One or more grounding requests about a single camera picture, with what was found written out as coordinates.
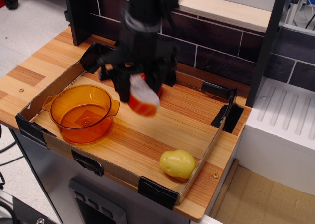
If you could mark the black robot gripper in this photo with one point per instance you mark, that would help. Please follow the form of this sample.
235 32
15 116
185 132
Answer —
138 53

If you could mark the salmon sushi toy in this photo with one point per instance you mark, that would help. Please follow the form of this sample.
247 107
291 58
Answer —
142 99

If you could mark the orange transparent plastic pot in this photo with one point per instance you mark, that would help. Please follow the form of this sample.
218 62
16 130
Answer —
82 113

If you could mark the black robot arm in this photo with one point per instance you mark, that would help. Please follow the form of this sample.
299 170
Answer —
145 16

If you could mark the cardboard fence with black tape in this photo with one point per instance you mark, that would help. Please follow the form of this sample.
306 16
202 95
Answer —
201 118

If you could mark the yellow toy potato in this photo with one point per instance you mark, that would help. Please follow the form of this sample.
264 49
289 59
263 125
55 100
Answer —
178 163

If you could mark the grey oven control panel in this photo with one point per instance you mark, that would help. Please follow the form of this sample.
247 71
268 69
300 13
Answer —
94 208

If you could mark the white toy sink drainboard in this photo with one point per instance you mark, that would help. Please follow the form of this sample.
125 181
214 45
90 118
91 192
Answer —
278 140

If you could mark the black caster wheel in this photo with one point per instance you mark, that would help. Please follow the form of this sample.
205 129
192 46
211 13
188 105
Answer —
11 4

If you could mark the dark grey vertical post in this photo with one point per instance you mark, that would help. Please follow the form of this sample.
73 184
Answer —
257 80

